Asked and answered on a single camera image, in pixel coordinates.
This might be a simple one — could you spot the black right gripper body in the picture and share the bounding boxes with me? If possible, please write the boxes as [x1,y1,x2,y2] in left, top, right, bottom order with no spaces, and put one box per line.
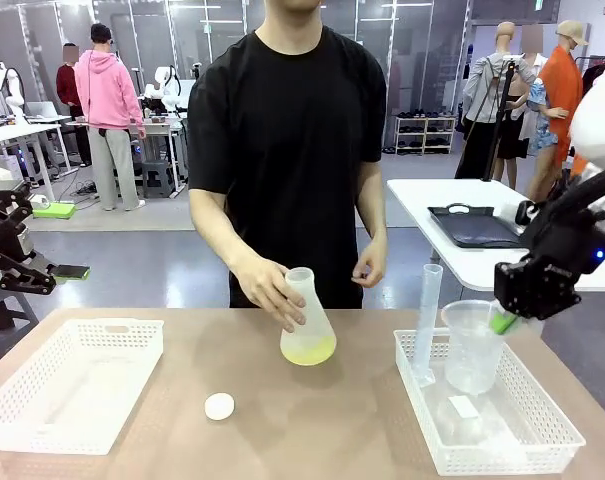
[493,252,582,322]

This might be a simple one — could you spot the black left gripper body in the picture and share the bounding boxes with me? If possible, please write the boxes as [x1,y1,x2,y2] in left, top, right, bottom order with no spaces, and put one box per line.
[0,212,33,271]

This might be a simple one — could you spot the clear plastic measuring beaker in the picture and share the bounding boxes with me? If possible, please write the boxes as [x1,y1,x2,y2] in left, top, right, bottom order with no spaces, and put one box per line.
[440,299,507,395]

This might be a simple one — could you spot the clear plastic graduated cylinder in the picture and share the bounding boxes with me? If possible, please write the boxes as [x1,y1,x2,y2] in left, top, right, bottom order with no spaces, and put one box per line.
[412,263,445,389]

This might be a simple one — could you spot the clear plastic bag with label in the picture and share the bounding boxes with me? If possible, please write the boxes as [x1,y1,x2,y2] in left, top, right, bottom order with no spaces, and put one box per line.
[429,384,526,454]

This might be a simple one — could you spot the translucent plastic Erlenmeyer flask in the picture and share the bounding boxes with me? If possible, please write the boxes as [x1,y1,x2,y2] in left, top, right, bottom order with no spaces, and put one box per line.
[279,266,338,367]

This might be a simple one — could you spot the person's left forearm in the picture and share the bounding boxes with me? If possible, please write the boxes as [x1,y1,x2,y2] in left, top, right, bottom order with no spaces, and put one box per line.
[356,158,390,249]

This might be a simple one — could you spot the person's right forearm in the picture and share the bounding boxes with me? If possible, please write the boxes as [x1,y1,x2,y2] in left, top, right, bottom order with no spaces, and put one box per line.
[188,187,266,279]

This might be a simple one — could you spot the person's left hand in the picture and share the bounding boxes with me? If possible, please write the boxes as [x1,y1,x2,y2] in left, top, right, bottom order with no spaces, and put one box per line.
[350,237,389,289]

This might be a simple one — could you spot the person's right hand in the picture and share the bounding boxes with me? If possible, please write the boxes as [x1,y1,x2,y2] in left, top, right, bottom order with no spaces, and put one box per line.
[235,253,308,333]

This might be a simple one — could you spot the green flat box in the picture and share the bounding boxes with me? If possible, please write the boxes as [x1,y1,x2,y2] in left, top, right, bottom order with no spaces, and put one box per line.
[31,200,77,219]

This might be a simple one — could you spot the white workshop desk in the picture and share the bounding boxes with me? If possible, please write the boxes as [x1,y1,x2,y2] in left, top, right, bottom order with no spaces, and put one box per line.
[0,122,66,202]

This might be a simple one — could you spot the grey metal stool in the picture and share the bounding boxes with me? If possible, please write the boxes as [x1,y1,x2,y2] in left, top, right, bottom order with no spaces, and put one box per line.
[0,285,41,372]

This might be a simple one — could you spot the black plastic tray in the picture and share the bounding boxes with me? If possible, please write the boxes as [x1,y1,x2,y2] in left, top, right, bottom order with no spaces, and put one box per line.
[427,202,529,250]

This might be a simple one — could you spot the grey open laptop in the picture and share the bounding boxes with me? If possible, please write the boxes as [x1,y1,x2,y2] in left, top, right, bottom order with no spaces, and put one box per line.
[25,100,59,121]

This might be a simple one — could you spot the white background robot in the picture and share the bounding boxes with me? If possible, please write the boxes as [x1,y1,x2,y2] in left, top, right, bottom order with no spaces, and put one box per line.
[144,63,189,114]
[0,62,29,126]

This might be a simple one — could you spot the white perforated plastic basket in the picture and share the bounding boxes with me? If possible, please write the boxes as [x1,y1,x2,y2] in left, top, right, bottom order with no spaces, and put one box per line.
[393,327,588,478]
[0,318,165,456]

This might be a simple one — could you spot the person in dark red top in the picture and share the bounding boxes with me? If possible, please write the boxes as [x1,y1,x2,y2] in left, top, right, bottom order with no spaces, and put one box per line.
[56,42,94,169]

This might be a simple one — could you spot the white side table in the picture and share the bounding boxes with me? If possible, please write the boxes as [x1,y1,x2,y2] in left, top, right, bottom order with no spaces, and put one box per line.
[386,177,605,293]

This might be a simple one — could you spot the person in pink hoodie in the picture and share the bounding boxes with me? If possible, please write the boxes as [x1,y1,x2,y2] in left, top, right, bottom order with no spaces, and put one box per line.
[74,22,148,213]

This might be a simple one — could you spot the black step stool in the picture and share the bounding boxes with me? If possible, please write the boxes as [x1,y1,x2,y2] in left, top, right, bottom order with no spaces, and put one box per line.
[141,160,180,199]

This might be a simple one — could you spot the figure in white blue clothes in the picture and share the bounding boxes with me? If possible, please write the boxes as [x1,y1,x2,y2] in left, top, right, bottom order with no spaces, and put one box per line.
[496,24,559,191]

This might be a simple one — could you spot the wooden shoe rack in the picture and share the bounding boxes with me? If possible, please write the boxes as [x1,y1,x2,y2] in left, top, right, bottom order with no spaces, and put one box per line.
[393,113,458,156]

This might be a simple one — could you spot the mannequin in orange shirt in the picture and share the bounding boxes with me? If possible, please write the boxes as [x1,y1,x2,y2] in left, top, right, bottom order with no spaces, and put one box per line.
[526,19,590,202]

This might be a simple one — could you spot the mannequin in grey shirt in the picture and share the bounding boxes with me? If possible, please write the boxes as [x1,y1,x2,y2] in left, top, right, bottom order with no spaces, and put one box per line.
[454,20,538,181]

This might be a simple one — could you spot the white round flask cap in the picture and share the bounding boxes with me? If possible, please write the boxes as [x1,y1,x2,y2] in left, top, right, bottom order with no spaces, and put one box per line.
[204,392,235,421]

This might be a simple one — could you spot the person in black t-shirt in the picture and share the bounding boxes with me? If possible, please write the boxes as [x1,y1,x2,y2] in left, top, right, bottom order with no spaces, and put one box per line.
[186,0,388,310]

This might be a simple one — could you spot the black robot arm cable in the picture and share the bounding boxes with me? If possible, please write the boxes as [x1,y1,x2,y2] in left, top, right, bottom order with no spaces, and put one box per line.
[544,162,605,221]

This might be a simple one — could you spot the black camera tripod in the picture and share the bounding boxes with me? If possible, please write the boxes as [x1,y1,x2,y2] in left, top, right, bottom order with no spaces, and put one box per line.
[480,55,519,183]

